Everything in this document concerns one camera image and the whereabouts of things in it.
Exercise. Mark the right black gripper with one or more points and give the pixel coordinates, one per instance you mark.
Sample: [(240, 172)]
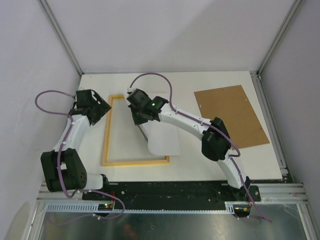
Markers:
[(137, 120)]

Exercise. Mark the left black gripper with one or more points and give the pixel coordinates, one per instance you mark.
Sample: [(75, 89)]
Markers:
[(102, 107)]

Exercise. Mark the printed photo with balloons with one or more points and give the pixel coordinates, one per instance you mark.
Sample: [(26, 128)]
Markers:
[(161, 138)]

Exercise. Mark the yellow wooden picture frame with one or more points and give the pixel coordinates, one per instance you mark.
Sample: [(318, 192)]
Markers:
[(124, 144)]

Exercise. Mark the brown cardboard backing board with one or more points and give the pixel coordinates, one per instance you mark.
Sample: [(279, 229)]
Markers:
[(233, 107)]

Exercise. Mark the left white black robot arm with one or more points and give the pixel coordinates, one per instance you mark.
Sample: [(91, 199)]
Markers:
[(62, 167)]

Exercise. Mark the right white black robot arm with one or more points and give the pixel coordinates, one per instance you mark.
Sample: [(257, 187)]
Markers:
[(216, 144)]

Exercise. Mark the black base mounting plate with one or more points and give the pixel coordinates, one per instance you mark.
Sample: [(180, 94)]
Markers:
[(175, 193)]

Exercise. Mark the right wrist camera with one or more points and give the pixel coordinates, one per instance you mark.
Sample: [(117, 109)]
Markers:
[(130, 90)]

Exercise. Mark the white slotted cable duct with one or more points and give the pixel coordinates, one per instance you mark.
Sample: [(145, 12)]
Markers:
[(104, 208)]

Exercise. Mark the left aluminium corner post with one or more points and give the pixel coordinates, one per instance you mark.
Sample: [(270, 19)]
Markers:
[(52, 20)]

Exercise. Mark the aluminium corner post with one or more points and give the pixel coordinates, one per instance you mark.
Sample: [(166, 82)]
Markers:
[(281, 33), (52, 20)]

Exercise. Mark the right aluminium corner post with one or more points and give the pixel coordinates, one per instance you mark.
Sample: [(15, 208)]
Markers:
[(281, 33)]

